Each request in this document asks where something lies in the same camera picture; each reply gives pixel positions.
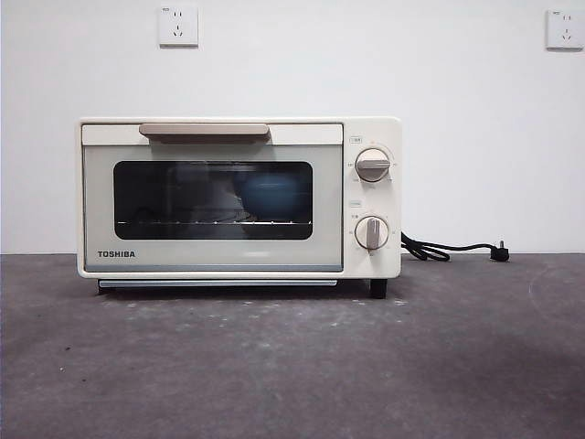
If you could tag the blue ribbed bowl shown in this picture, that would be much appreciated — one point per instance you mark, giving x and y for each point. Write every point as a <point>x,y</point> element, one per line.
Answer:
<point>269,196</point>

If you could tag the oven door with glass window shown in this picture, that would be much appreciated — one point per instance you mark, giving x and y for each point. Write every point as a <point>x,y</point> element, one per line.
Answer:
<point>98,206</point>

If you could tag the cream oven timer knob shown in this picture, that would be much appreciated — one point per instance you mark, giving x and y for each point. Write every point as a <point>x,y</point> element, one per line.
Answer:
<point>372,232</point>

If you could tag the cream oven temperature knob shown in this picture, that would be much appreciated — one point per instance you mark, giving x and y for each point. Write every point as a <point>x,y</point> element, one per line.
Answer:
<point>372,164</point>

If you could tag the cream Toshiba toaster oven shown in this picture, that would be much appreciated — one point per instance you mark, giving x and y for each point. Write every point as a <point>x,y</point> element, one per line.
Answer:
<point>388,201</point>

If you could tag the white wall socket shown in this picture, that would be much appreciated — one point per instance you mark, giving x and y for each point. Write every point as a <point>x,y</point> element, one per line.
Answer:
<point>566,30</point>
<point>178,27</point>

